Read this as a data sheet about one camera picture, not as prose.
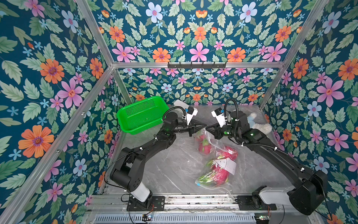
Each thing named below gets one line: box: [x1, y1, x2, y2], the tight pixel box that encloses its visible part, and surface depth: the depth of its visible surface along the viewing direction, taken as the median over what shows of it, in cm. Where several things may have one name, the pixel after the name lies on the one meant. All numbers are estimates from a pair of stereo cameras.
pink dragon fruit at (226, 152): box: [215, 146, 239, 163], surface depth 83 cm
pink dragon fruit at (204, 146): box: [196, 134, 212, 155], surface depth 83 cm
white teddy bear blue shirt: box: [247, 112, 273, 135], surface depth 99 cm
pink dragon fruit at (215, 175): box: [198, 165, 230, 185], surface depth 73 cm
